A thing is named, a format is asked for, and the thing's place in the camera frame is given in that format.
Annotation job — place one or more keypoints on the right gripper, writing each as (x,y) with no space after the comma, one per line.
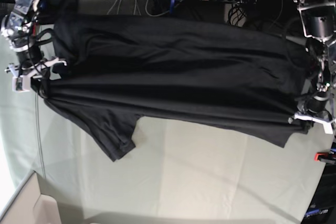
(36,69)

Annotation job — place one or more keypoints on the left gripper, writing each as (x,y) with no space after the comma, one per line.
(315,111)

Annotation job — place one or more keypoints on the black t-shirt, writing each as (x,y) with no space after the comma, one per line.
(122,68)

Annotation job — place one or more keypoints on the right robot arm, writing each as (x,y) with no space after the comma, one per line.
(17,28)

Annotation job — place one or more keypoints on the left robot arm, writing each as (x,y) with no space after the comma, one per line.
(317,18)

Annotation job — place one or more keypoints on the red clamp right edge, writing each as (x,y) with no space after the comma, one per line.
(326,157)

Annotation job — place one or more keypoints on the green table cloth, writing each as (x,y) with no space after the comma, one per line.
(179,172)

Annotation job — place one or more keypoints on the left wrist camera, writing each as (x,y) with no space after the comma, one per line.
(329,127)

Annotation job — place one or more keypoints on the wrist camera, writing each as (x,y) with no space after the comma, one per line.
(21,84)
(329,127)

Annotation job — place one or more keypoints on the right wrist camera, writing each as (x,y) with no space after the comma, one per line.
(21,84)

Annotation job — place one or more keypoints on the blue clamp handle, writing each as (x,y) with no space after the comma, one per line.
(172,6)

